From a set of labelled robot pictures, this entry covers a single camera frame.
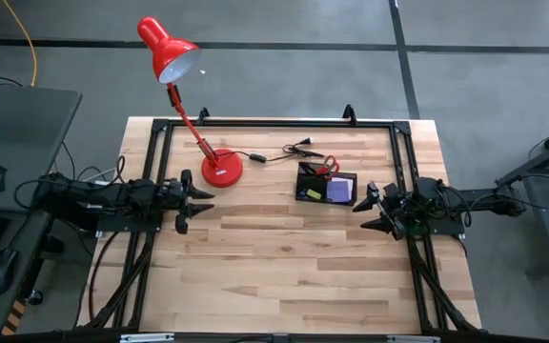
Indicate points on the black frame bracket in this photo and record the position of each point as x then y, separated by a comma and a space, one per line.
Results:
349, 113
203, 114

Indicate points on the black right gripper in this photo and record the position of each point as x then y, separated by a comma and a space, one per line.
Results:
398, 212

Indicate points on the dark grey desk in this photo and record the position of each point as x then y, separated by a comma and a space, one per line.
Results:
26, 133

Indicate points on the yellow-green sticky note pad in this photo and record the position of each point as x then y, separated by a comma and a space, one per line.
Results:
313, 194

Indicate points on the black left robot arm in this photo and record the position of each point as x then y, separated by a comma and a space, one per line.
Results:
112, 195

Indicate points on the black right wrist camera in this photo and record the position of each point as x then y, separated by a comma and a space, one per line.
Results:
391, 190

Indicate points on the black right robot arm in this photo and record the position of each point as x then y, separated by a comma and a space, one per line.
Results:
479, 200

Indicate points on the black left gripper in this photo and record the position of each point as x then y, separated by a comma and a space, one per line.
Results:
174, 197

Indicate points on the pale pink sticky note pad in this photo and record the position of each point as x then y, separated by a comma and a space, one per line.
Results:
351, 190

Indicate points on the black computer mouse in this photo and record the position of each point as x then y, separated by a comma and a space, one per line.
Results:
0, 269

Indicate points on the black metal stand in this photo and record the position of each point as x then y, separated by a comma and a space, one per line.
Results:
541, 224

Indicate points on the black mesh desk organizer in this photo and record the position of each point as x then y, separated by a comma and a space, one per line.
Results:
301, 183

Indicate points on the purple sticky note pad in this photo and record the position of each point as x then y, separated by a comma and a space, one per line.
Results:
337, 190

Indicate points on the red desk lamp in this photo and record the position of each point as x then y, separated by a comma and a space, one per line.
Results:
222, 169

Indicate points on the black metal table frame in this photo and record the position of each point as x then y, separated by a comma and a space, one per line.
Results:
279, 123

